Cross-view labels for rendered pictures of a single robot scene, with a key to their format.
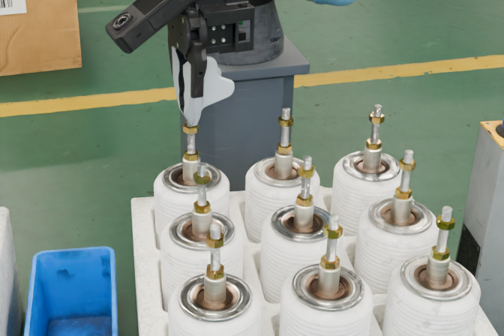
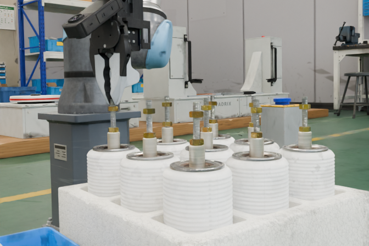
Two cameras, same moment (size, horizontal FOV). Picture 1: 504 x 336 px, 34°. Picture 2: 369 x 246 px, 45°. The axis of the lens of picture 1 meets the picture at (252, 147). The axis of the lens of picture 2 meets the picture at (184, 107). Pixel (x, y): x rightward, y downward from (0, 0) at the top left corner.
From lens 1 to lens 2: 0.54 m
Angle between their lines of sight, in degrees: 37
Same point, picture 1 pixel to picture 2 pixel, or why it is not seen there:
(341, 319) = (280, 162)
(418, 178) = not seen: hidden behind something
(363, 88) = not seen: hidden behind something
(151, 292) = (122, 209)
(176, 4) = (110, 9)
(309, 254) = (224, 157)
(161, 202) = (100, 162)
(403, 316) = (301, 169)
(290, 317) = (246, 174)
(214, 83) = (129, 71)
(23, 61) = not seen: outside the picture
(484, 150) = (269, 117)
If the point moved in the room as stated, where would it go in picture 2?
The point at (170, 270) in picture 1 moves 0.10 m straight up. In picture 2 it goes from (138, 182) to (137, 115)
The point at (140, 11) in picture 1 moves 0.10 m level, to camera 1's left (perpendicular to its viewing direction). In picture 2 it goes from (88, 12) to (23, 9)
